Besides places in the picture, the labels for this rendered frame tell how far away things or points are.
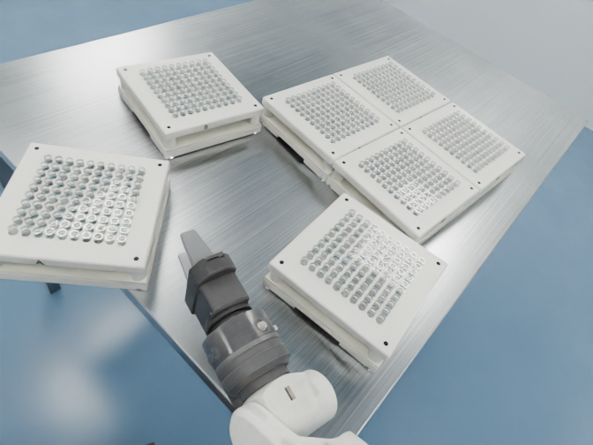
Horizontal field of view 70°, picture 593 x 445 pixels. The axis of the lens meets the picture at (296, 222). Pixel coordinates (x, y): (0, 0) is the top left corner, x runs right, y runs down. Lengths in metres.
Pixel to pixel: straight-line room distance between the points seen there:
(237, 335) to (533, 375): 1.77
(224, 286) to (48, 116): 0.67
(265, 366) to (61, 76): 0.90
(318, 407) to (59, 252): 0.45
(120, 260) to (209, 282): 0.22
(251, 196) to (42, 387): 1.05
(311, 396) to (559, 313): 2.01
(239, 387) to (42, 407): 1.20
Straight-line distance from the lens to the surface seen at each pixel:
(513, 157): 1.22
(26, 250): 0.75
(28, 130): 1.06
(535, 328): 2.30
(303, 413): 0.52
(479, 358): 2.03
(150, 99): 1.00
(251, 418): 0.49
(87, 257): 0.73
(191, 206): 0.87
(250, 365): 0.51
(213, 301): 0.53
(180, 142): 0.96
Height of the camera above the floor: 1.54
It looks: 49 degrees down
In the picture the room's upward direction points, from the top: 19 degrees clockwise
